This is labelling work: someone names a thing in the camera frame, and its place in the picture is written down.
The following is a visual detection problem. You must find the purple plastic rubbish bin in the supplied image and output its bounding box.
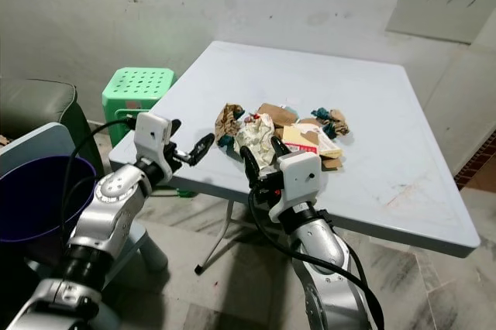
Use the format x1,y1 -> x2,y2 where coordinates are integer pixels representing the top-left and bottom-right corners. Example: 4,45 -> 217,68
0,155 -> 98,266

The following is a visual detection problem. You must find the red white paper carton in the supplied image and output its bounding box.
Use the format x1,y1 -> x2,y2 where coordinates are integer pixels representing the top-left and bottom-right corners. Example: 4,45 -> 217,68
281,119 -> 343,171

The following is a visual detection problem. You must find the white crumpled paper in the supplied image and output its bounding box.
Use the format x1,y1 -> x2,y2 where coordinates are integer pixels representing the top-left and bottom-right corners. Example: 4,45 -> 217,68
235,112 -> 278,168

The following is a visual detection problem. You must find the flat brown cardboard piece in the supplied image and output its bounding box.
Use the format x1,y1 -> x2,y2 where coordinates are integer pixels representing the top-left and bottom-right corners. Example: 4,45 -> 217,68
257,102 -> 300,128

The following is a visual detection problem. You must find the brown crumpled paper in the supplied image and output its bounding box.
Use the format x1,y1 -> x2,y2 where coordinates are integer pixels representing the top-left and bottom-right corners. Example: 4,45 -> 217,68
215,102 -> 246,150

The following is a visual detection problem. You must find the teal brown crumpled wrapper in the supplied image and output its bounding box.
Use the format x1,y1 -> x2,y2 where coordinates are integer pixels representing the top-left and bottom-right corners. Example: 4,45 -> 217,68
310,107 -> 350,139

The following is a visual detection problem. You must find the light blue folding table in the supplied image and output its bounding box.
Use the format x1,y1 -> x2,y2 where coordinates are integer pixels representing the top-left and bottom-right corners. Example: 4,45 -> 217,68
108,40 -> 481,277

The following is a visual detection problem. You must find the green plastic stool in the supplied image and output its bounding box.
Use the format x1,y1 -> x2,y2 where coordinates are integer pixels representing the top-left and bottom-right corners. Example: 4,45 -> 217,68
102,67 -> 176,149

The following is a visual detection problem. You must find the grey green sofa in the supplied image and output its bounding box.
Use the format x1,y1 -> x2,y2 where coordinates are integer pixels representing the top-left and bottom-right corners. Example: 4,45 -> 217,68
0,79 -> 106,165

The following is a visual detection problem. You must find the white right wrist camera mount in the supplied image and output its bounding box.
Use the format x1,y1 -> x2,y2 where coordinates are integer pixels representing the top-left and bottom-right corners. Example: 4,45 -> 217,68
276,151 -> 323,206

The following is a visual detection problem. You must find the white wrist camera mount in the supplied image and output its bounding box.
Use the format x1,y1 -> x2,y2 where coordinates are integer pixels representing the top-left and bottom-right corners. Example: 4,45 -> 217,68
133,112 -> 174,163
276,151 -> 323,206

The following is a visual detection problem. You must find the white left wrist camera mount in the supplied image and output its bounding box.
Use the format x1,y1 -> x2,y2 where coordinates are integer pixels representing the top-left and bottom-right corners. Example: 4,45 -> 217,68
133,112 -> 174,163

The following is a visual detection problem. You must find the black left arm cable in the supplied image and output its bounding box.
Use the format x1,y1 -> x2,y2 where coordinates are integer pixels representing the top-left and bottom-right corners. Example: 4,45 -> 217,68
59,116 -> 136,239

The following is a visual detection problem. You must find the grey wall board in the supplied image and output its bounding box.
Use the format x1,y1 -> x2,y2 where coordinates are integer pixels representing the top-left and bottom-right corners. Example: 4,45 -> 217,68
386,0 -> 496,45

